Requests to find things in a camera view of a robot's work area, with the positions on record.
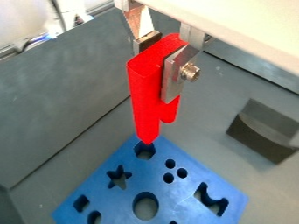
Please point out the dark grey block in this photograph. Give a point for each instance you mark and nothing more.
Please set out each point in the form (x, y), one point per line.
(266, 131)

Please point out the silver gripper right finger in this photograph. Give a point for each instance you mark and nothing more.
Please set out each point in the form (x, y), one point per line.
(179, 67)

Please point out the blue shape-sorting block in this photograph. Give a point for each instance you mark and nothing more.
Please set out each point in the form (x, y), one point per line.
(152, 184)

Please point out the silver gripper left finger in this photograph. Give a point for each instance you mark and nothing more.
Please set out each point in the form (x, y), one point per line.
(142, 31)

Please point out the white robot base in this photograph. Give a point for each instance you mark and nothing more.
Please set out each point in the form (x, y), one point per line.
(27, 19)

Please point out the red square-circle peg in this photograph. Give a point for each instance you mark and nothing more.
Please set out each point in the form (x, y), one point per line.
(144, 72)

